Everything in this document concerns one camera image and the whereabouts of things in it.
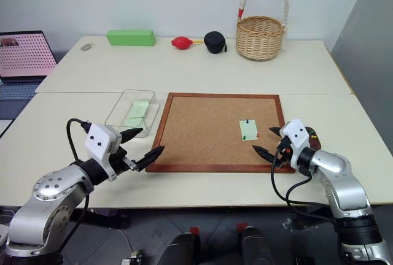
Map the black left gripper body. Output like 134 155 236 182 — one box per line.
106 146 138 176

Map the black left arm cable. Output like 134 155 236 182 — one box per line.
58 118 93 253

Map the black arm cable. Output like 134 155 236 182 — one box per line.
270 150 338 226
58 118 93 253

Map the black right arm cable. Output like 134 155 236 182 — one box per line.
270 150 338 226

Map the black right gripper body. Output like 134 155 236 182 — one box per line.
273 137 292 168

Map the light green paper note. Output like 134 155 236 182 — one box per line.
239 119 259 141
124 100 150 121

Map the cork board with wooden frame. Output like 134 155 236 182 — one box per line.
145 92 296 174

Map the wicker basket with handle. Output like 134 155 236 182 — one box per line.
235 0 290 61

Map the red rubber air blower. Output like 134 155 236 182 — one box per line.
171 36 204 50

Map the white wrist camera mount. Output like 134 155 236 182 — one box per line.
85 123 123 182
279 119 311 167

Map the dark brown wooden tray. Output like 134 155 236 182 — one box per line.
305 126 322 150

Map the laptop with pink screen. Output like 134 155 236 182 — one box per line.
0 30 58 120

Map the green rectangular box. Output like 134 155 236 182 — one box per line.
106 29 157 47

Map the black zipped case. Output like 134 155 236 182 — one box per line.
203 31 228 54

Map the grey partition panel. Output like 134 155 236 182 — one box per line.
330 0 393 158

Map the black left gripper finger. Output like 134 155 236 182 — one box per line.
119 128 144 149
136 145 166 172

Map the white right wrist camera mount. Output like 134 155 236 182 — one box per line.
279 119 311 167

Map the dark rounded shape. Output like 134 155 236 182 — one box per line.
236 223 276 265
159 226 203 265

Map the clear plastic box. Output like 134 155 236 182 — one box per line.
104 89 161 139

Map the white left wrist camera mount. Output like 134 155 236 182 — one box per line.
85 123 123 182

